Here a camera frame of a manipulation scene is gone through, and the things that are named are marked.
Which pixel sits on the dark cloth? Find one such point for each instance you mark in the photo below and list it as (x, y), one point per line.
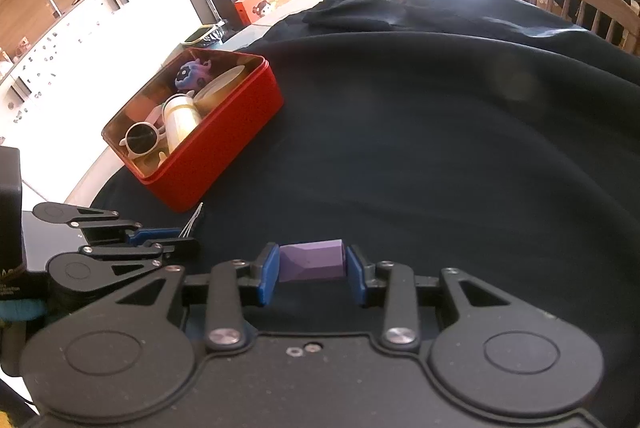
(425, 133)

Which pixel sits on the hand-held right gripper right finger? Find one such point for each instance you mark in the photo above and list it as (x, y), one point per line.
(356, 275)

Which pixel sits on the white cabinet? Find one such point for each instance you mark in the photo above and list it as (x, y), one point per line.
(100, 33)

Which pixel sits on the white sunglasses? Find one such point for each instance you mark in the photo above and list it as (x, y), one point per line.
(140, 138)

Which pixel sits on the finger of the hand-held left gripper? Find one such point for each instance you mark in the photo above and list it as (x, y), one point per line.
(182, 252)
(150, 236)

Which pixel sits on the teal trash bin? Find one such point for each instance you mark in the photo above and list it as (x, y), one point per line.
(200, 33)

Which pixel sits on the white plastic bottle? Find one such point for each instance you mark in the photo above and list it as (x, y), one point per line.
(180, 123)

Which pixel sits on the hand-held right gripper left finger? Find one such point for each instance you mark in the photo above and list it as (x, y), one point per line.
(269, 273)

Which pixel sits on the person's left hand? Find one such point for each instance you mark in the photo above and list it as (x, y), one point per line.
(22, 310)

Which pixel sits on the purple block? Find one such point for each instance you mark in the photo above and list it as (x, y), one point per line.
(310, 260)

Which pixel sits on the red tin box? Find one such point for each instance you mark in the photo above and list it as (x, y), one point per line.
(210, 158)

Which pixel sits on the orange gift box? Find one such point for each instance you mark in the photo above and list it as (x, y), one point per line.
(260, 5)

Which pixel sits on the purple plush toy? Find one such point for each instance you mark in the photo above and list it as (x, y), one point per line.
(192, 75)

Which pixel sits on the silver metal clip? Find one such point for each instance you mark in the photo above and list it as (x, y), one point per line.
(192, 223)

